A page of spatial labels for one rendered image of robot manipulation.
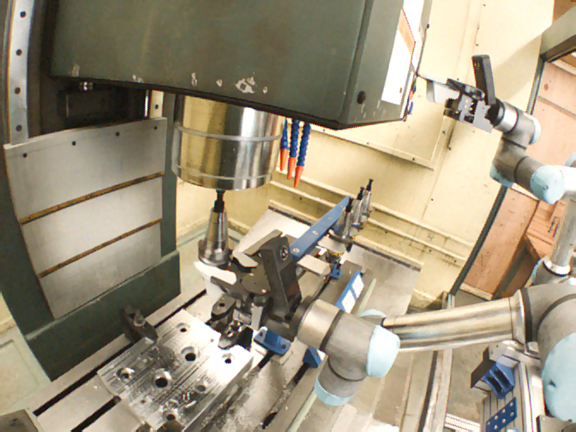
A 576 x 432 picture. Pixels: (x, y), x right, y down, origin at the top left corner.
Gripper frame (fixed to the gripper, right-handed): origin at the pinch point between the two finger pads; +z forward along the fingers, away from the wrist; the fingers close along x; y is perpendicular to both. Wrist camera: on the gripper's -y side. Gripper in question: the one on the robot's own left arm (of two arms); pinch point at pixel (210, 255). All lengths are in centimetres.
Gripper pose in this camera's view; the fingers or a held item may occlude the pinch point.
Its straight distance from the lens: 53.9
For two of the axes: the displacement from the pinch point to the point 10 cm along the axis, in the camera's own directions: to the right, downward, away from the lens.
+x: 4.7, -3.1, 8.2
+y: -1.9, 8.7, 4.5
